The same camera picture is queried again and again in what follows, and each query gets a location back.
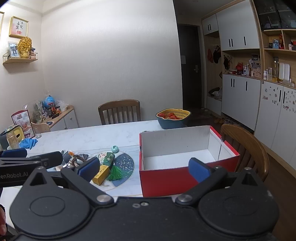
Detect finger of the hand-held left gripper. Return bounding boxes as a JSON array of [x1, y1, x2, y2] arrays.
[[40, 151, 64, 169], [0, 148, 42, 163]]

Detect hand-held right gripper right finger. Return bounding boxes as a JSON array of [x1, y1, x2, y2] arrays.
[[175, 158, 266, 206]]

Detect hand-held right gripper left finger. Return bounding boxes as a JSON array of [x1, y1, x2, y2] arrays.
[[22, 158, 115, 207]]

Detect clear bag of mixed parts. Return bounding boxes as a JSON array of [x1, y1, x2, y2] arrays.
[[60, 149, 75, 164]]

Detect small yellow box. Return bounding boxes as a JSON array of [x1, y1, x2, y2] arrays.
[[92, 165, 110, 186]]

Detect green face sachet with tassel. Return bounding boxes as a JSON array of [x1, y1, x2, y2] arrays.
[[98, 152, 125, 181]]

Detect red cardboard box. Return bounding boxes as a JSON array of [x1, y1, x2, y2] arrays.
[[139, 126, 241, 198]]

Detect glass jar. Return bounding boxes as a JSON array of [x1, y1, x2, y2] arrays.
[[6, 132, 21, 150]]

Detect blue cloth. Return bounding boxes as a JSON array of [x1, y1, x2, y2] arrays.
[[19, 138, 38, 149]]

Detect red printed snack bag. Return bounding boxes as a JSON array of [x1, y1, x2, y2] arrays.
[[11, 110, 36, 139]]

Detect wooden high chair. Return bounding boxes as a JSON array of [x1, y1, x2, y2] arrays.
[[31, 122, 51, 134]]

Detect white side cabinet wooden top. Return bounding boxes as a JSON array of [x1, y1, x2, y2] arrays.
[[45, 105, 79, 131]]

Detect cluster of dark jars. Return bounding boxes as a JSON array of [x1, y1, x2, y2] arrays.
[[47, 105, 61, 118]]

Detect clear bag of dried plants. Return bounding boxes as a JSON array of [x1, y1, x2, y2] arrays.
[[31, 100, 44, 123]]

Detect blue and yellow strainer basket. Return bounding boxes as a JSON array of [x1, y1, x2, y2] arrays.
[[155, 113, 192, 129]]

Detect crumpled clear plastic bag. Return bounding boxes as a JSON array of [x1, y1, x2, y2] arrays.
[[55, 100, 68, 111]]

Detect light wooden round-back chair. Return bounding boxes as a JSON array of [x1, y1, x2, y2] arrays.
[[220, 124, 270, 182]]

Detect dark door mat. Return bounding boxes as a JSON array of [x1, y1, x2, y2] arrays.
[[190, 109, 222, 120]]

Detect blue globe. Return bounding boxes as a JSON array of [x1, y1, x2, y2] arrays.
[[44, 95, 55, 109]]

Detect pile of strawberries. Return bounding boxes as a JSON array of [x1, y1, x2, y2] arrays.
[[159, 112, 179, 120]]

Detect dark wooden slatted chair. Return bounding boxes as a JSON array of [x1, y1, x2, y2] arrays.
[[98, 100, 141, 126]]

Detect dark door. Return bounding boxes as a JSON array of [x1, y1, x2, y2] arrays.
[[177, 23, 205, 109]]

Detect golden ornament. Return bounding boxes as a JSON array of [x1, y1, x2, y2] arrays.
[[17, 36, 33, 58]]

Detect black hanging bag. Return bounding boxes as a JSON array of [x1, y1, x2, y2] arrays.
[[213, 45, 221, 64]]

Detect framed calligraphy picture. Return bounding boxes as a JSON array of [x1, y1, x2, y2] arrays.
[[9, 16, 29, 39]]

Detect white upright panels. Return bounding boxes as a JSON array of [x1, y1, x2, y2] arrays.
[[279, 63, 290, 80]]

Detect wooden wall shelf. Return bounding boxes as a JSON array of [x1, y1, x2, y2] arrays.
[[2, 52, 38, 65]]

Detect small photo frame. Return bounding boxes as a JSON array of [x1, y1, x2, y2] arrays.
[[8, 42, 20, 58]]

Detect white and wood wall cabinet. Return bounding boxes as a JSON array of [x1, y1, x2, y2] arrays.
[[201, 0, 296, 176]]

